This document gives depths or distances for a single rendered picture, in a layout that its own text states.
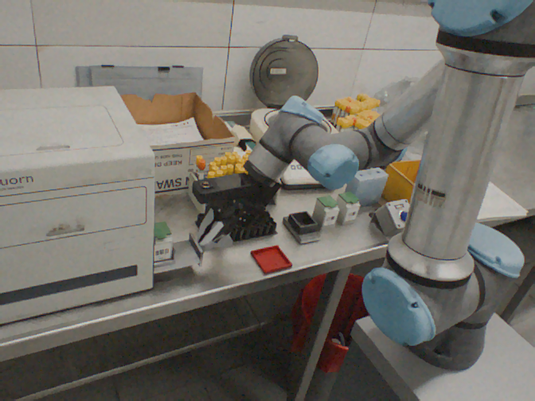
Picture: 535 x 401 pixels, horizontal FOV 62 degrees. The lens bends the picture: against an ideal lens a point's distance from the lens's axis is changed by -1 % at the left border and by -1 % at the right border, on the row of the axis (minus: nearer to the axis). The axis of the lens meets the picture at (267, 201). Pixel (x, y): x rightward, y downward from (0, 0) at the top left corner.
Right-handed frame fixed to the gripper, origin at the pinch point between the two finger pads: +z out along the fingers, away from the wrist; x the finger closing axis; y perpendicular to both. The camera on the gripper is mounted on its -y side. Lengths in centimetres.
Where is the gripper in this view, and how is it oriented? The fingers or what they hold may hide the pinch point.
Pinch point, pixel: (198, 246)
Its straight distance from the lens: 92.0
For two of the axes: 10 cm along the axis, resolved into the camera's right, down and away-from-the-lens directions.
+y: 6.8, 2.8, 6.8
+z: -5.7, 7.8, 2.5
